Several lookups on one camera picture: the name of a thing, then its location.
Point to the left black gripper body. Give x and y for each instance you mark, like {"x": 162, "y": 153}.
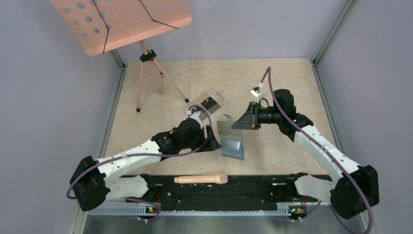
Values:
{"x": 199, "y": 140}

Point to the grey leather card holder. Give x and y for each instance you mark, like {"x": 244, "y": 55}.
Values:
{"x": 224, "y": 130}

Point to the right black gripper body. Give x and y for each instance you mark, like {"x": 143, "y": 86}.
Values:
{"x": 255, "y": 109}

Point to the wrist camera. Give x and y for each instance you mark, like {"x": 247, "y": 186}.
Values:
{"x": 195, "y": 113}
{"x": 257, "y": 92}

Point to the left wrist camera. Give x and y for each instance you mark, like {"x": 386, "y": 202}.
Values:
{"x": 195, "y": 113}

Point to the blue card in holder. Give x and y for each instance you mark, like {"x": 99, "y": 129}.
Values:
{"x": 232, "y": 147}

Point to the pink toy microphone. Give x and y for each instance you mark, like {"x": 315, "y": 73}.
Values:
{"x": 195, "y": 179}

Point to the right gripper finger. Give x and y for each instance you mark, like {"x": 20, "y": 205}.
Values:
{"x": 241, "y": 125}
{"x": 246, "y": 118}

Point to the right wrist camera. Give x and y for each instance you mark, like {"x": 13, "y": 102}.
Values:
{"x": 257, "y": 92}

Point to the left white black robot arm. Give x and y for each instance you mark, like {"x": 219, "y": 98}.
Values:
{"x": 95, "y": 181}

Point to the aluminium front rail frame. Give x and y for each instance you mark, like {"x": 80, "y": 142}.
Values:
{"x": 134, "y": 216}

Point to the pink perforated music stand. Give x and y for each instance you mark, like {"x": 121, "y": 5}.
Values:
{"x": 106, "y": 25}

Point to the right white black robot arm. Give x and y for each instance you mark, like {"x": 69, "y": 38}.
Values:
{"x": 352, "y": 188}

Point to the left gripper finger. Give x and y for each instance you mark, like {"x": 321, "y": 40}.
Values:
{"x": 211, "y": 137}
{"x": 211, "y": 147}

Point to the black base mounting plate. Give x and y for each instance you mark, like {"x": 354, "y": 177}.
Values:
{"x": 240, "y": 193}

